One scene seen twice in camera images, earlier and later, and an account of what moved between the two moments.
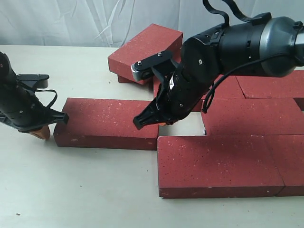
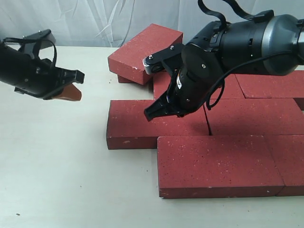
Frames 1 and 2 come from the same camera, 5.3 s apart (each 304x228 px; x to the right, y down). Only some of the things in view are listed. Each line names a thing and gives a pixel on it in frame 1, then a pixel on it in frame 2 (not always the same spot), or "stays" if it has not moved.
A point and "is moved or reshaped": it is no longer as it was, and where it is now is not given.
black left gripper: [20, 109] -> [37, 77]
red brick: [288, 152] stays
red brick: [290, 86] stays
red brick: [253, 117] stays
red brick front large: [216, 166] stays
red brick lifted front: [105, 124] is moved or reshaped
